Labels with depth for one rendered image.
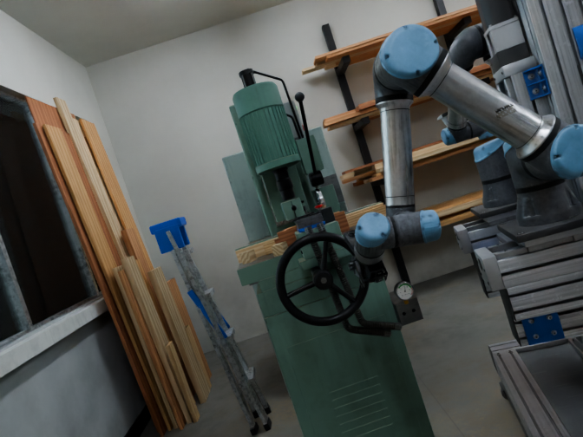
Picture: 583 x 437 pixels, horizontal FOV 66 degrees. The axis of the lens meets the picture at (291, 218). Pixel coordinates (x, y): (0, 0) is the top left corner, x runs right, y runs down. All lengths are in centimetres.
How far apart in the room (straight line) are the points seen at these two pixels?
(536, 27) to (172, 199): 323
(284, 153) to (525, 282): 88
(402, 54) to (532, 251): 60
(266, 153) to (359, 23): 281
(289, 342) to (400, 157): 78
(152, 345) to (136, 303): 26
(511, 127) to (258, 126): 88
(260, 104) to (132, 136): 266
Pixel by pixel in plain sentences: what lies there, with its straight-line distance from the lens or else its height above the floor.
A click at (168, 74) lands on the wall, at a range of 424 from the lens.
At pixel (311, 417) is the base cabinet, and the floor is 33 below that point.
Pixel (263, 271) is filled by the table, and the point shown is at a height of 87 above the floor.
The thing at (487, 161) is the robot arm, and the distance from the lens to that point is 177.
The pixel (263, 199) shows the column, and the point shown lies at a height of 111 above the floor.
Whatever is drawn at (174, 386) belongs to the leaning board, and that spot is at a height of 24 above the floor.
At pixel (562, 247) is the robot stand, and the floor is 75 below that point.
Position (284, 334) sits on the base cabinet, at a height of 64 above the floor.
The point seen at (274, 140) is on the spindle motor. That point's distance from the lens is 164.
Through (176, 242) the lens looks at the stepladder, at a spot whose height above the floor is 104.
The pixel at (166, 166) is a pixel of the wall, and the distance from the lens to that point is 412.
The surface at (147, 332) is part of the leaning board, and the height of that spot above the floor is 59.
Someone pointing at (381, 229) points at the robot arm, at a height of 95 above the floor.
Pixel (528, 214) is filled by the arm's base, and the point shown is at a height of 85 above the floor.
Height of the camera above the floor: 108
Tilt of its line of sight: 3 degrees down
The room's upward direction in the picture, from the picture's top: 18 degrees counter-clockwise
